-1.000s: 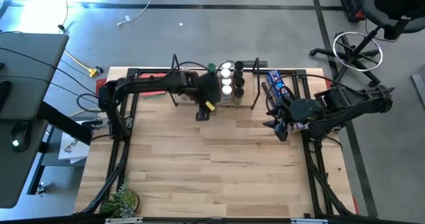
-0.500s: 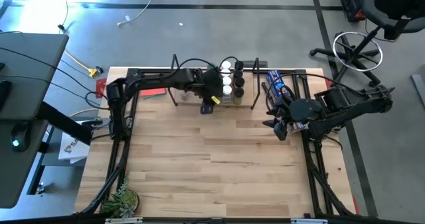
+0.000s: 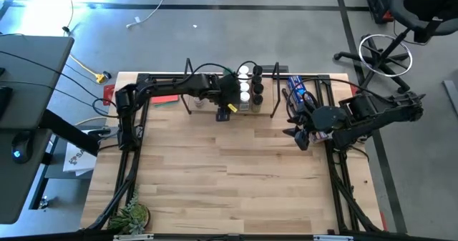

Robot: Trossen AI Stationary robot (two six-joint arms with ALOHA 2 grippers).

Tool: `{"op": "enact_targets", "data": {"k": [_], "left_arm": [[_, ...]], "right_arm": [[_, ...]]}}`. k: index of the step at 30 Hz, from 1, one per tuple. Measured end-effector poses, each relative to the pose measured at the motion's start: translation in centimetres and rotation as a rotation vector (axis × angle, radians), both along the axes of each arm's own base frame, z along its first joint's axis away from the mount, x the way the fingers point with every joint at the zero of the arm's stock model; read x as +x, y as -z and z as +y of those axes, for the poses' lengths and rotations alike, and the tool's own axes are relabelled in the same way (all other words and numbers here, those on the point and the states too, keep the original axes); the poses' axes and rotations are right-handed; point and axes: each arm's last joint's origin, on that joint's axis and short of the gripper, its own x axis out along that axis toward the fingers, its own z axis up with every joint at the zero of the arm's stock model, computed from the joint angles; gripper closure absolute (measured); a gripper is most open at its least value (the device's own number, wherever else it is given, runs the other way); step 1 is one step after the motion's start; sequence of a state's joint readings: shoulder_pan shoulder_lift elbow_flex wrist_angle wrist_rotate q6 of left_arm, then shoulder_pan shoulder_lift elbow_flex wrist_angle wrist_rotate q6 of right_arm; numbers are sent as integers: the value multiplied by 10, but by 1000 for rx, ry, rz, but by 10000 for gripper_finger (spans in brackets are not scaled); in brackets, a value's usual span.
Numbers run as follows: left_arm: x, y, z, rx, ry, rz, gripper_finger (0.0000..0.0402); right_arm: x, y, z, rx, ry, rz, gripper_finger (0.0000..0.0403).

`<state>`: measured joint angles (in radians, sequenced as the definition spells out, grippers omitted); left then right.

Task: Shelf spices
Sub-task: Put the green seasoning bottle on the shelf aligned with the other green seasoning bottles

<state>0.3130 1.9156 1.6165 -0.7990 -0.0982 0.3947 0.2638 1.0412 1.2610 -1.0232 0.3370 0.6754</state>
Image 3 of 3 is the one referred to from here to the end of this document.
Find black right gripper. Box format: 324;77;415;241
282;104;349;138

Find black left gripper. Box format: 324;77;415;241
215;72;242;123

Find blue plastic wrap box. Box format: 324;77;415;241
286;75;316;117

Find green paper sheet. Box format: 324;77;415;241
153;100;180;109

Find green succulent plant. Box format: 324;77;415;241
106;189;151;236

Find white printed bag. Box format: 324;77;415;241
62;143;98;177

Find black office chair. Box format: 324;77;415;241
333;0;458;95

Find black computer mouse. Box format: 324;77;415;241
10;130;35;164

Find black desk device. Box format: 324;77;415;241
0;86;14;121

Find dark grey desk top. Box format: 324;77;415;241
0;128;55;226

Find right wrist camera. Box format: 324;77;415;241
294;129;311;152

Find black left camera cable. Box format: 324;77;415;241
178;60;258;88

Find black cable bundle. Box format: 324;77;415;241
87;147;142;232
327;146;382;235

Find silver metal bracket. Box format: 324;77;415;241
112;233;155;241
313;235;354;241

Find yellow extension cord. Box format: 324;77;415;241
61;0;112;126

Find white floor cable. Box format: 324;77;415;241
126;0;236;29

